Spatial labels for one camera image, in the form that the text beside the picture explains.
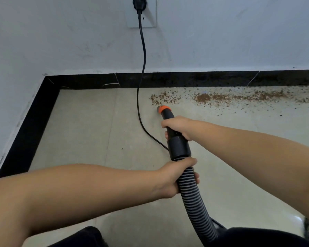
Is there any person's right forearm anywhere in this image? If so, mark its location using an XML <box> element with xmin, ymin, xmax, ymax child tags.
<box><xmin>190</xmin><ymin>120</ymin><xmax>309</xmax><ymax>228</ymax></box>

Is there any white wall socket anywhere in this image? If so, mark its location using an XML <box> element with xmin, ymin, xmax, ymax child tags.
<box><xmin>123</xmin><ymin>0</ymin><xmax>158</xmax><ymax>28</ymax></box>

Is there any person's left forearm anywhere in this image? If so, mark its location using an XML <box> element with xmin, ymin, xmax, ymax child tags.
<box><xmin>0</xmin><ymin>163</ymin><xmax>165</xmax><ymax>247</ymax></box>

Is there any person's dark left trouser leg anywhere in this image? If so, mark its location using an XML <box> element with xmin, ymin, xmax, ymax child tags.
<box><xmin>47</xmin><ymin>226</ymin><xmax>109</xmax><ymax>247</ymax></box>

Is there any person's dark trouser leg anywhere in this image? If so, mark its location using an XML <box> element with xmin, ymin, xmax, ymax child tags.
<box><xmin>47</xmin><ymin>226</ymin><xmax>109</xmax><ymax>247</ymax></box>
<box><xmin>202</xmin><ymin>227</ymin><xmax>309</xmax><ymax>247</ymax></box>

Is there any person's dark right trouser leg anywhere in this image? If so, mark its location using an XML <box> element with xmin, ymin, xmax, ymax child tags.
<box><xmin>202</xmin><ymin>227</ymin><xmax>309</xmax><ymax>247</ymax></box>

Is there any person's right hand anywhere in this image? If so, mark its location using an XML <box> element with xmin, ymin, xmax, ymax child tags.
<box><xmin>160</xmin><ymin>115</ymin><xmax>200</xmax><ymax>142</ymax></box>

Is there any black ribbed vacuum hose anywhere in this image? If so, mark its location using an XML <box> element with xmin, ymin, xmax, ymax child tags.
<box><xmin>157</xmin><ymin>105</ymin><xmax>227</xmax><ymax>247</ymax></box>

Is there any brown dirt debris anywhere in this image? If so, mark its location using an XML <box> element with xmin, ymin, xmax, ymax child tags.
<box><xmin>149</xmin><ymin>86</ymin><xmax>309</xmax><ymax>117</ymax></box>

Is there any black skirting board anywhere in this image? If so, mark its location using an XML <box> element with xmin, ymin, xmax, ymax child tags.
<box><xmin>0</xmin><ymin>70</ymin><xmax>309</xmax><ymax>180</ymax></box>

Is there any black power cord with plug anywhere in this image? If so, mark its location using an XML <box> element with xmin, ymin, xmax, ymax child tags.
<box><xmin>133</xmin><ymin>0</ymin><xmax>170</xmax><ymax>152</ymax></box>

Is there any person's left hand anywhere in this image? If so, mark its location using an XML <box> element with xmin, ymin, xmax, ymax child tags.
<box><xmin>157</xmin><ymin>157</ymin><xmax>200</xmax><ymax>200</ymax></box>

